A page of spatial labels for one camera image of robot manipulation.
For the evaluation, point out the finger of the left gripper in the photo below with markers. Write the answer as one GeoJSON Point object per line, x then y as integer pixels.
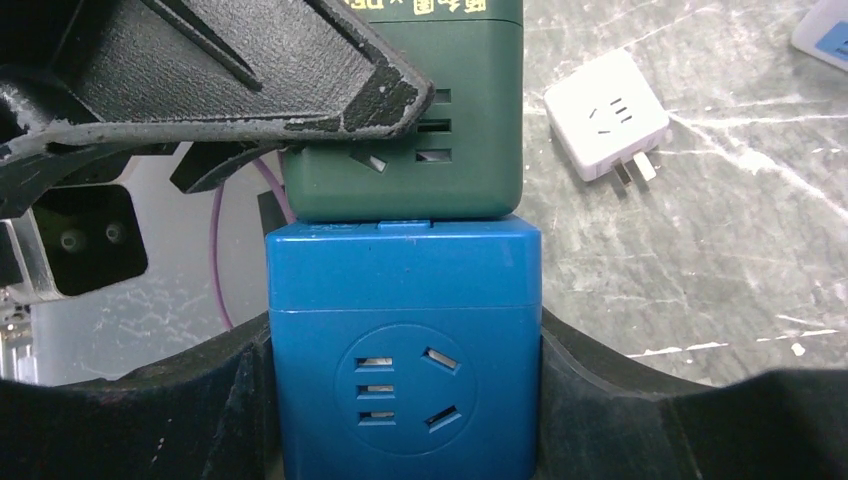
{"type": "Point", "coordinates": [84, 80]}

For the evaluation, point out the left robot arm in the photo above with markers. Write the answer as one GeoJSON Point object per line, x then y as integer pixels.
{"type": "Point", "coordinates": [83, 234]}

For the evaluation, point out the white power strip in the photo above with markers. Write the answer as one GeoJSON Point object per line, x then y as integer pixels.
{"type": "Point", "coordinates": [822, 33]}

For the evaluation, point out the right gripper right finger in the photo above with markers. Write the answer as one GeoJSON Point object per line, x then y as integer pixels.
{"type": "Point", "coordinates": [603, 415]}

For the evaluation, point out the green cube plug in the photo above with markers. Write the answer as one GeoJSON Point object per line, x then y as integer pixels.
{"type": "Point", "coordinates": [463, 159]}

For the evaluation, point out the dark blue cube adapter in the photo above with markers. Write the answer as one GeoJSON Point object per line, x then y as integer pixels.
{"type": "Point", "coordinates": [407, 350]}

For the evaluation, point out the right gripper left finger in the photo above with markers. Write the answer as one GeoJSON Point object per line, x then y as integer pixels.
{"type": "Point", "coordinates": [208, 412]}

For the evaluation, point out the white cube plug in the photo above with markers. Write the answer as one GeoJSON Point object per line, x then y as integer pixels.
{"type": "Point", "coordinates": [606, 115]}

